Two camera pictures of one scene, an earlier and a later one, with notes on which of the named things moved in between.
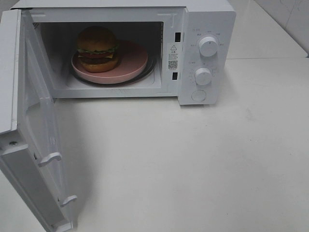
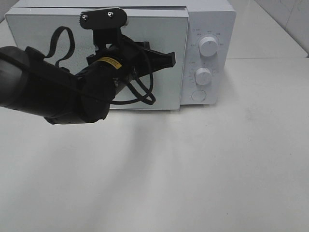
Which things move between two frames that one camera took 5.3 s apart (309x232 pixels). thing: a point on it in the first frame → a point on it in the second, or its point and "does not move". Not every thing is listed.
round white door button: x=198 y=95 does not move
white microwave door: x=30 y=140 → x=60 y=36
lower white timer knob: x=203 y=76 does not move
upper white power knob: x=208 y=46 does not move
